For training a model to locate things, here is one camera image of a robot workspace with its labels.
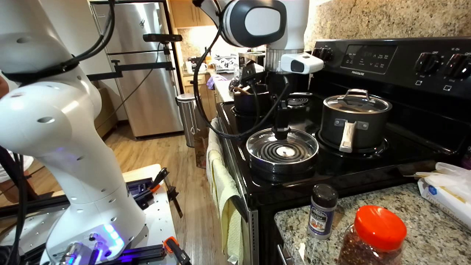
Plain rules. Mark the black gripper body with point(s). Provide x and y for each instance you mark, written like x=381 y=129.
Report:
x=281 y=90

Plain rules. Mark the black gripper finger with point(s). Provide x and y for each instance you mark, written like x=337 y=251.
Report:
x=282 y=121

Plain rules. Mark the clear glass lid black knob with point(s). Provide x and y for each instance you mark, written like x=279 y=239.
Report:
x=265 y=148

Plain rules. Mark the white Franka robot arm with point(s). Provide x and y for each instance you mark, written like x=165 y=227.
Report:
x=48 y=123

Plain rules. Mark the white robot base table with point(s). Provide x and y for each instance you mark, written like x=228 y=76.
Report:
x=156 y=215

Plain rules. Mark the right stove burner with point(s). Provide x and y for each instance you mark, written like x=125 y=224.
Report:
x=244 y=101

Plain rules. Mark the electric coil burner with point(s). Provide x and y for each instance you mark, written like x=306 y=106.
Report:
x=382 y=146
x=294 y=173

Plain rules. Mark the red lid spice jar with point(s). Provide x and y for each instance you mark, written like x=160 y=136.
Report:
x=376 y=233

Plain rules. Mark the black stove knob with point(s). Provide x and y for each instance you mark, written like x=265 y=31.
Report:
x=428 y=64
x=459 y=67
x=329 y=53

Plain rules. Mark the small countertop appliance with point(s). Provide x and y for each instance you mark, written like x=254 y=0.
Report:
x=226 y=62

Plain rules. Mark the yellow kitchen towel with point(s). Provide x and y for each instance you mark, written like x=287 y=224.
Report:
x=220 y=186

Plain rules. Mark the stove control display panel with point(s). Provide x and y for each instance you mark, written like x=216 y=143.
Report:
x=368 y=58

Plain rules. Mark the silver trash can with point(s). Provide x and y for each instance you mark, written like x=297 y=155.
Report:
x=185 y=120

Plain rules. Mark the black cap spice shaker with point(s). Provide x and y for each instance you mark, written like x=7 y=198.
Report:
x=322 y=211

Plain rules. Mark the stainless steel refrigerator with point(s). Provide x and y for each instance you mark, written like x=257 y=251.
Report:
x=147 y=98

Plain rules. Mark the black electric stove range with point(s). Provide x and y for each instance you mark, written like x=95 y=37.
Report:
x=421 y=123

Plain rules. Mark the black orange clamp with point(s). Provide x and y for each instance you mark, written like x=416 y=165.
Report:
x=153 y=185
x=176 y=249

